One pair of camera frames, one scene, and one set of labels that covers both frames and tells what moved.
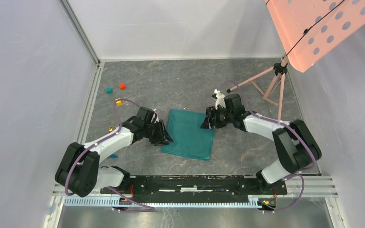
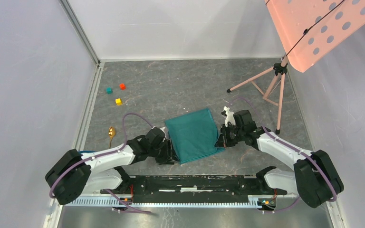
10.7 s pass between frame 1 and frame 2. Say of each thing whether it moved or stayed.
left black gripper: moved
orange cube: stayed
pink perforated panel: stayed
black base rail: stayed
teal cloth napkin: moved
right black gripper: moved
